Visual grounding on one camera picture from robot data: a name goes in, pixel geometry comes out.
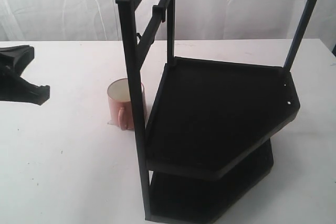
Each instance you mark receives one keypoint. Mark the white backdrop curtain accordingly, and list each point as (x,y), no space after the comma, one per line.
(195,19)

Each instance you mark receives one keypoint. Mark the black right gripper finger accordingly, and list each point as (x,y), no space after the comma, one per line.
(19,90)

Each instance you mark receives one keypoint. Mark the clear tape piece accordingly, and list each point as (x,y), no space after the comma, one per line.
(111,122)

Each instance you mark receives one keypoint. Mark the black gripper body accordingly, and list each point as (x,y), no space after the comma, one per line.
(7,68)

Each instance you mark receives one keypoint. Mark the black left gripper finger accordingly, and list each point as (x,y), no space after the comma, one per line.
(17,57)

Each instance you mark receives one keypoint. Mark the black two-tier corner rack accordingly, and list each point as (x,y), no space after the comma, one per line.
(207,140)

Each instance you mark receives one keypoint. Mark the pink ceramic mug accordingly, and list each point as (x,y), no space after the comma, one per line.
(120,104)

